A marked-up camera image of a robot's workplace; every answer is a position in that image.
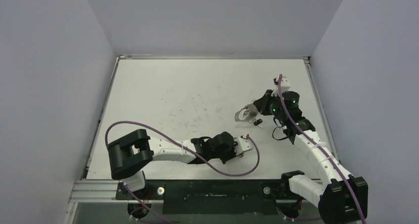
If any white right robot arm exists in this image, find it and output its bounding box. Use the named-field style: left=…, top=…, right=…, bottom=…
left=252, top=90, right=368, bottom=224

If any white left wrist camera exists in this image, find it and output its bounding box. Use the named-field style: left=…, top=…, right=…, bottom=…
left=234, top=137, right=254, bottom=155

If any black key tag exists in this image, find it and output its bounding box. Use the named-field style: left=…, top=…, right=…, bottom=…
left=253, top=119, right=263, bottom=126

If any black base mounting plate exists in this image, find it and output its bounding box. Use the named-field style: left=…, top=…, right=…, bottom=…
left=135, top=179, right=302, bottom=215

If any perforated metal key plate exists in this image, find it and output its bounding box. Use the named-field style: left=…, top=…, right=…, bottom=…
left=234, top=103, right=259, bottom=122

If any aluminium frame rail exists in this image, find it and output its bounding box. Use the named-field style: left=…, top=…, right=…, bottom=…
left=67, top=179, right=165, bottom=204

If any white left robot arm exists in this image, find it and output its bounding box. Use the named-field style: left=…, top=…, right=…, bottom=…
left=106, top=129, right=254, bottom=200

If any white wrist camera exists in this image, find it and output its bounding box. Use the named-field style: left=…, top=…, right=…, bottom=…
left=234, top=137, right=254, bottom=155
left=272, top=76, right=291, bottom=94

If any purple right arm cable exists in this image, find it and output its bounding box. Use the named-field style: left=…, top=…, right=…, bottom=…
left=276, top=74, right=367, bottom=224

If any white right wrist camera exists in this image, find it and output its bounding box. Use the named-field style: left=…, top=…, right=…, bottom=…
left=272, top=76, right=291, bottom=94

